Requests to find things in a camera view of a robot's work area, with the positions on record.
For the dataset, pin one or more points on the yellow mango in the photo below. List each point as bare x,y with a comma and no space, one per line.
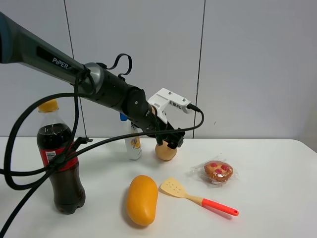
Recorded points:
141,200

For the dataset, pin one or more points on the white blue shampoo bottle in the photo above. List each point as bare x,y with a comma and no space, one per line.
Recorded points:
133,144

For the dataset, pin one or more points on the wrapped fruit muffin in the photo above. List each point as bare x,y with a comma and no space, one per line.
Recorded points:
215,172

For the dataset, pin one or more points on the cola bottle yellow cap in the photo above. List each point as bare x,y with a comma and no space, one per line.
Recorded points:
52,138

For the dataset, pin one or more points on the round tan peach bun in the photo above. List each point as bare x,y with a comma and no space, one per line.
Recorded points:
163,152

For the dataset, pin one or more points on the beige spatula red handle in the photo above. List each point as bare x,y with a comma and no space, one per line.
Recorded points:
174,188

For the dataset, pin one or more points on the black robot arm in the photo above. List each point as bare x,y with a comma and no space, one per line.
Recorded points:
18,45

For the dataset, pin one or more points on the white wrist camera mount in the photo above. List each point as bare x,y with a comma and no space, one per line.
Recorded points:
163,98

